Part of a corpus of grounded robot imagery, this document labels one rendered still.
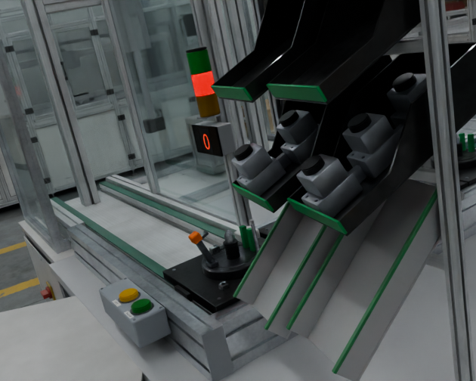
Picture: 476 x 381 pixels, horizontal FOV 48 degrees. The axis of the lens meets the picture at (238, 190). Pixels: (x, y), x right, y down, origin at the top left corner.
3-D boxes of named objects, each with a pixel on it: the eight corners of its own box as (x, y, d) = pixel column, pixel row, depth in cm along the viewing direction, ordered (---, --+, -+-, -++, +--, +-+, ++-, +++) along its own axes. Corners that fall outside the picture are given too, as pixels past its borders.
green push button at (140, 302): (137, 320, 104) (134, 311, 103) (130, 313, 107) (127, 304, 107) (156, 311, 106) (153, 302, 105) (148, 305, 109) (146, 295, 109)
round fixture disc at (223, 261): (224, 287, 106) (222, 278, 105) (192, 268, 117) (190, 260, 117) (280, 260, 112) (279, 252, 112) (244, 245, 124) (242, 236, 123)
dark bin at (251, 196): (273, 213, 77) (245, 175, 74) (239, 194, 89) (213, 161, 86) (409, 91, 81) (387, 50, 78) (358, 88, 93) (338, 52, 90)
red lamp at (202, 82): (202, 96, 123) (196, 75, 122) (191, 96, 127) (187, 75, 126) (220, 91, 125) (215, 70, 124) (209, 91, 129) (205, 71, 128)
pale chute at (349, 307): (358, 384, 69) (333, 373, 67) (307, 338, 81) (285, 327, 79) (466, 194, 69) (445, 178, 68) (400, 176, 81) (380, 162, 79)
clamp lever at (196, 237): (210, 265, 110) (191, 238, 107) (205, 263, 112) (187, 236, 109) (223, 254, 111) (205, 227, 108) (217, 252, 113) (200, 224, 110)
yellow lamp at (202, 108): (206, 117, 124) (202, 97, 123) (196, 116, 129) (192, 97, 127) (224, 112, 127) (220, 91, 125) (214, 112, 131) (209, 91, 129)
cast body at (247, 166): (256, 199, 82) (230, 165, 80) (245, 193, 86) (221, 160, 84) (296, 164, 83) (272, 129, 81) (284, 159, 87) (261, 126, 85)
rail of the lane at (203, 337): (213, 384, 95) (199, 331, 92) (75, 257, 170) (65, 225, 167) (239, 370, 98) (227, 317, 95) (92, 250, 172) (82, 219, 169)
